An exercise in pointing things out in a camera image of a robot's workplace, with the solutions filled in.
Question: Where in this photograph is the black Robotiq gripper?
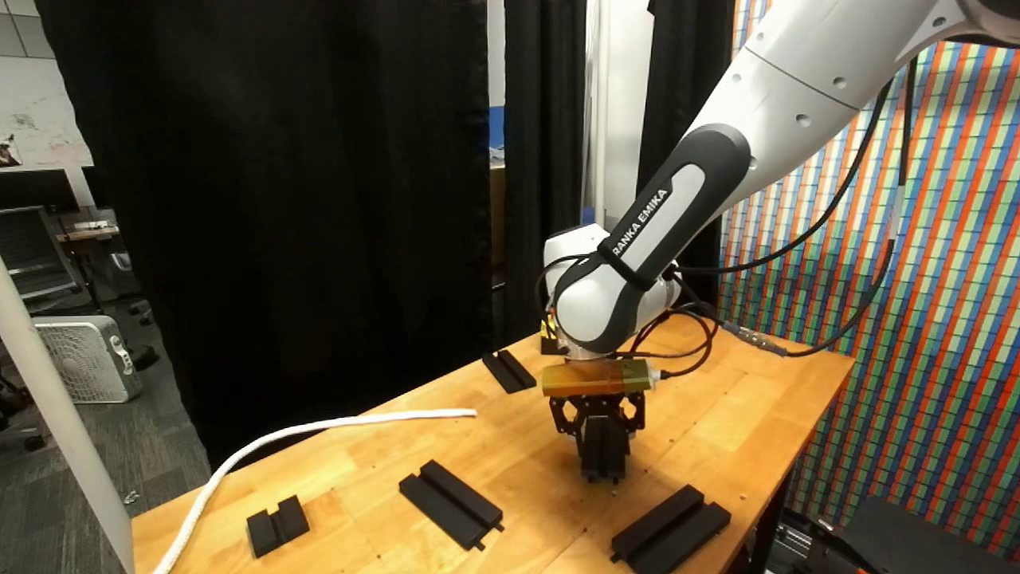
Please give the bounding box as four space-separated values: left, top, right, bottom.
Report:
549 392 651 448

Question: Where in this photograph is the narrow black curtain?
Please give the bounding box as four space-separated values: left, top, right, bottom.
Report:
629 0 739 307
499 0 588 345

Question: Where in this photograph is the white plastic tube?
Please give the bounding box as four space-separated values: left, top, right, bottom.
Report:
150 405 482 574

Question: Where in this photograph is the white vertical pole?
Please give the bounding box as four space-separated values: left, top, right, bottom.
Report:
584 0 655 234

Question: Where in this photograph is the black case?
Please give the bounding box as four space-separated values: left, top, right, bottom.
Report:
757 493 1020 574

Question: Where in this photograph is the short black track pad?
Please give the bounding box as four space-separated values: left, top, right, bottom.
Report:
242 493 312 562

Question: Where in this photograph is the colourful checkered backdrop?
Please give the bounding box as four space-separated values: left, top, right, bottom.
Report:
716 0 1020 568

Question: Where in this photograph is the wide black curtain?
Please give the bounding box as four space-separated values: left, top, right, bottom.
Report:
30 0 495 470

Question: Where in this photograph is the grey equipment box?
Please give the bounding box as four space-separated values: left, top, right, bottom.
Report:
27 310 147 409

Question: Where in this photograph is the white desk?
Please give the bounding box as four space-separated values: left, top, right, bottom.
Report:
0 54 101 212

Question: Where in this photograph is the amber wrist camera bar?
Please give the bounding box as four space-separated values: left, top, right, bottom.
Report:
538 357 654 403

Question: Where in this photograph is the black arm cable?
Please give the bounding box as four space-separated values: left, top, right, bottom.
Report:
677 76 895 281

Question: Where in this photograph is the black cable with connector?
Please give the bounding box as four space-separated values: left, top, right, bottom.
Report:
624 50 923 380

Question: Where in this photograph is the white frame post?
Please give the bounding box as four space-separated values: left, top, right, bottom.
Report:
0 257 137 574

